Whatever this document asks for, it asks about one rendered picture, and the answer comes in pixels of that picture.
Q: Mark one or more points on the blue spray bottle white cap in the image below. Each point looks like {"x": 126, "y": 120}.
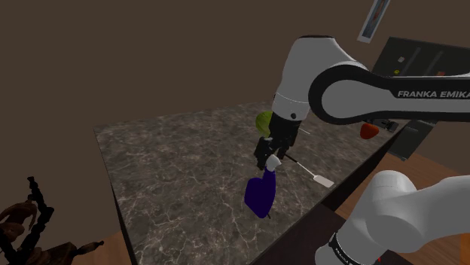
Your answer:
{"x": 261, "y": 194}

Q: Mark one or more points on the white-framed wall picture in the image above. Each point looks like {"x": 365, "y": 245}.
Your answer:
{"x": 373, "y": 20}

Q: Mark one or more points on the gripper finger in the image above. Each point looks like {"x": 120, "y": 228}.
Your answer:
{"x": 282, "y": 151}
{"x": 263, "y": 152}

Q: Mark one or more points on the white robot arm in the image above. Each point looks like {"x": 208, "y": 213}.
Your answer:
{"x": 367, "y": 99}

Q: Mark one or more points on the yellow-green round vegetable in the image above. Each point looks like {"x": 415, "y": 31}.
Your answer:
{"x": 263, "y": 123}

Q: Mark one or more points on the red strawberry-shaped thing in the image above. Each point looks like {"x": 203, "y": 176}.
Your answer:
{"x": 368, "y": 131}

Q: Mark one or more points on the small black gadget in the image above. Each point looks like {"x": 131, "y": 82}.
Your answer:
{"x": 387, "y": 124}

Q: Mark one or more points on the thin white stick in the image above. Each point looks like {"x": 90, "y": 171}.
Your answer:
{"x": 304, "y": 131}

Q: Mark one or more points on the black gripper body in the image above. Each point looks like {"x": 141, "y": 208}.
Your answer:
{"x": 283, "y": 128}

